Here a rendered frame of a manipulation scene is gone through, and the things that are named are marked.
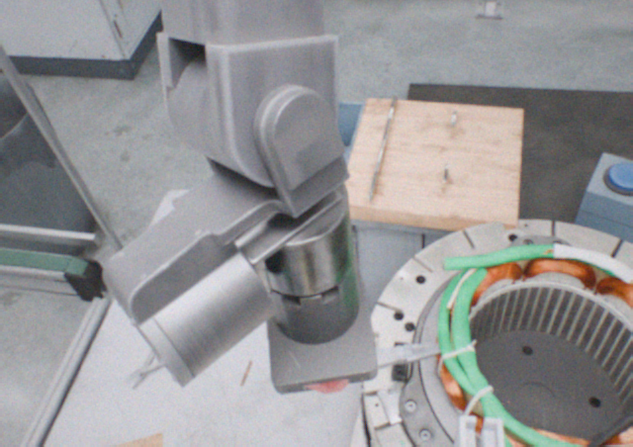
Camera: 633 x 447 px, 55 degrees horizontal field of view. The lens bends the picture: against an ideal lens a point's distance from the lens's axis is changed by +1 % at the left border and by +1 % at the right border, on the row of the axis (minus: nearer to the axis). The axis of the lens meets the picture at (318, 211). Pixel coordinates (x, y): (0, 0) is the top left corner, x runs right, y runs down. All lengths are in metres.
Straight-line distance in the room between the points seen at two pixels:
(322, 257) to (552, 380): 0.38
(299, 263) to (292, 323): 0.07
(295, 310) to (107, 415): 0.64
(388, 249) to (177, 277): 0.51
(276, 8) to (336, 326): 0.19
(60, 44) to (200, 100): 2.63
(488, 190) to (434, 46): 2.06
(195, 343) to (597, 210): 0.59
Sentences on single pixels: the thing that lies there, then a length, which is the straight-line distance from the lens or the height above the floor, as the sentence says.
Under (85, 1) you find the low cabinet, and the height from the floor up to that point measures 0.39.
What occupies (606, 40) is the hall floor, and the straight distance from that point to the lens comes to 2.86.
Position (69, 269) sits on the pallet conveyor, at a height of 0.76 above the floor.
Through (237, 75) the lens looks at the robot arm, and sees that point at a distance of 0.25.
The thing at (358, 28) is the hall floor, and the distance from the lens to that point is 2.88.
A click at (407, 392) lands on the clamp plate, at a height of 1.10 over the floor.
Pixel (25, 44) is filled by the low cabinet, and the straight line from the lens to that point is 3.01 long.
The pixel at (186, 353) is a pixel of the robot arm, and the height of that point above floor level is 1.35.
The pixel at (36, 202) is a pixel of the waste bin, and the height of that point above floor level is 0.31.
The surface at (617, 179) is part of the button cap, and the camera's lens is 0.78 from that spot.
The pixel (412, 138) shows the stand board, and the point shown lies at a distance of 0.76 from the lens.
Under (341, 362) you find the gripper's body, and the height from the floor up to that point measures 1.26.
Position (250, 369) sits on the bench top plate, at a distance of 0.92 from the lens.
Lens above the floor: 1.59
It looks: 50 degrees down
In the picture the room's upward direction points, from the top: 10 degrees counter-clockwise
